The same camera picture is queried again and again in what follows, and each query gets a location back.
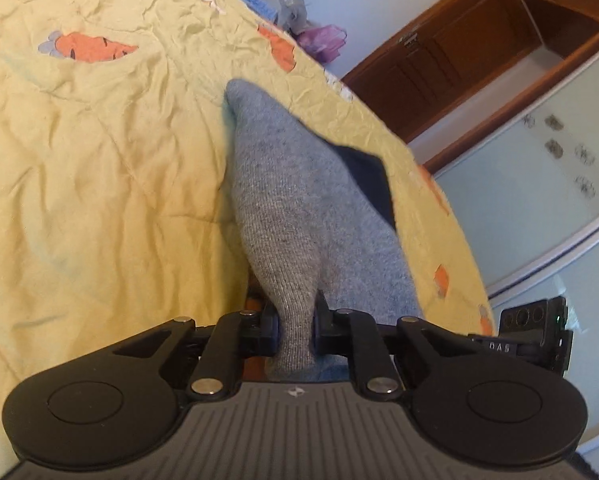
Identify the yellow carrot print blanket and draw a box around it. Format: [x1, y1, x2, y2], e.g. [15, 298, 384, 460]
[0, 0, 497, 480]

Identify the pink plastic bag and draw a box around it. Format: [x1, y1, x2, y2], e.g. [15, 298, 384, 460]
[297, 24, 349, 61]

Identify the wooden door frame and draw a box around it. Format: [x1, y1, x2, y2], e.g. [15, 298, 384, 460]
[422, 0, 599, 175]

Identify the grey and navy knit sweater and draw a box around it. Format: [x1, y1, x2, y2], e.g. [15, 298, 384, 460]
[223, 78, 426, 383]

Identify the clear plastic bag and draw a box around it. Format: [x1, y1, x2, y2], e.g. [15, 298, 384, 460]
[274, 0, 310, 36]

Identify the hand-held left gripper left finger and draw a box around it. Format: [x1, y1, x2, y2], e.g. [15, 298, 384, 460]
[114, 302, 283, 402]

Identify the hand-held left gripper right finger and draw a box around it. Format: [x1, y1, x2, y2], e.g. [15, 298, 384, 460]
[311, 291, 476, 402]

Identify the wooden door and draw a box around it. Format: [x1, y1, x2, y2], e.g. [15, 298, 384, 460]
[342, 0, 543, 143]

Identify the white floral wardrobe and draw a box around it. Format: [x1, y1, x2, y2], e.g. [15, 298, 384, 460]
[434, 60, 599, 480]

